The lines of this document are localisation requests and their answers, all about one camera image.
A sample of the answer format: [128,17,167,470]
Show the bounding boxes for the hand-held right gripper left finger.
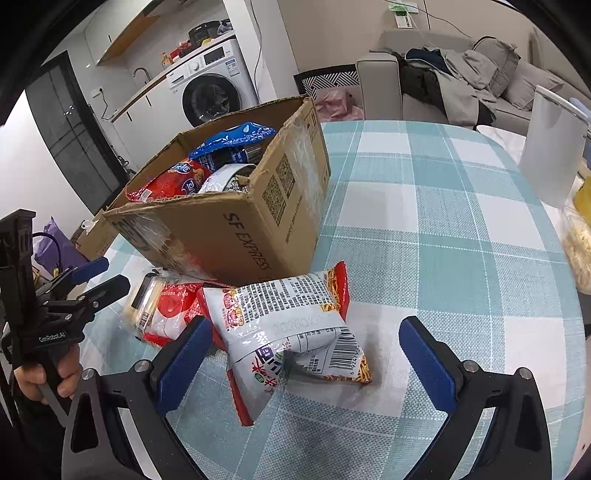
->
[61,316,214,480]

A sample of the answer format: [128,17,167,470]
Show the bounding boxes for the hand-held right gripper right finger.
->
[398,316,552,480]

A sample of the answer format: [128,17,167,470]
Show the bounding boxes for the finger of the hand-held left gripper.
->
[37,275,131,324]
[34,257,110,301]

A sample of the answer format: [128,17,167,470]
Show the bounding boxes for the clear yellow cake packet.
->
[122,272,167,330]

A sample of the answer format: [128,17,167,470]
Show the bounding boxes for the red white candy packet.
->
[141,277,222,347]

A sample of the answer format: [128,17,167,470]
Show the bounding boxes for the red chocolate cookie packet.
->
[127,159,213,204]

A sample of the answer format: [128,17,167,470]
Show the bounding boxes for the large red white snack bag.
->
[202,261,372,428]

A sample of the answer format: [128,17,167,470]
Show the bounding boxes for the brown cardboard box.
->
[102,95,332,288]

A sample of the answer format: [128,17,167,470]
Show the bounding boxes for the silver white snack packet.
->
[198,164,257,195]

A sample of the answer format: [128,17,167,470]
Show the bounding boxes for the blue cookie packet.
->
[188,121,278,174]

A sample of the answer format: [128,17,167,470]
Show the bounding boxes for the person's left hand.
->
[14,348,84,400]

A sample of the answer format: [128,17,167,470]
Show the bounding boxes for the small cardboard box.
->
[74,210,118,261]

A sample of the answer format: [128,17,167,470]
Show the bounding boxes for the purple bag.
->
[34,218,88,278]

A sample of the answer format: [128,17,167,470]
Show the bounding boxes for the dark glass door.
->
[25,51,130,215]

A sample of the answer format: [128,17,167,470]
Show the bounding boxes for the teal checked tablecloth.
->
[74,120,587,480]

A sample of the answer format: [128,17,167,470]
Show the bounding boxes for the white base cabinets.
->
[111,69,195,171]

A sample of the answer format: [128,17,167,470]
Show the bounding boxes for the clear bag of food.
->
[558,205,591,296]

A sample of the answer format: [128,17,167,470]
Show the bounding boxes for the white washing machine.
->
[167,37,259,127]

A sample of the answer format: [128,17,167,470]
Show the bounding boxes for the yellow plastic bag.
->
[573,175,591,227]

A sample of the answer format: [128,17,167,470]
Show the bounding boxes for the white kettle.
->
[517,84,589,208]

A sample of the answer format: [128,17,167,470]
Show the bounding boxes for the black rice cooker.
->
[188,21,222,47]

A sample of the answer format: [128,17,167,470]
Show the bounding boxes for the pink plastic bag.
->
[316,90,365,121]

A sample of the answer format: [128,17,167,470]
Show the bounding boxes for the grey coat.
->
[434,48,497,125]

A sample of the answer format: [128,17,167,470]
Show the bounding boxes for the black garment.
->
[399,48,446,116]

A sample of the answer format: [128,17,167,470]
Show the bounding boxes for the grey sofa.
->
[355,28,591,127]

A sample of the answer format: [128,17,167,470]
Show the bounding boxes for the black white patterned basket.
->
[295,70,361,100]

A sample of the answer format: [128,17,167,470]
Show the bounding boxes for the grey pillow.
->
[473,36,520,97]
[503,60,564,112]

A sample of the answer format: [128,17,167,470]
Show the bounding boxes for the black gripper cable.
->
[30,233,63,278]

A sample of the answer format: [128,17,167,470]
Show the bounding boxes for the white wall cabinets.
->
[83,0,227,65]

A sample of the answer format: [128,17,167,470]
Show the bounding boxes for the black wall cable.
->
[416,0,476,42]

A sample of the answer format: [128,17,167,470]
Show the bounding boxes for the white wall remote holder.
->
[385,2,422,29]

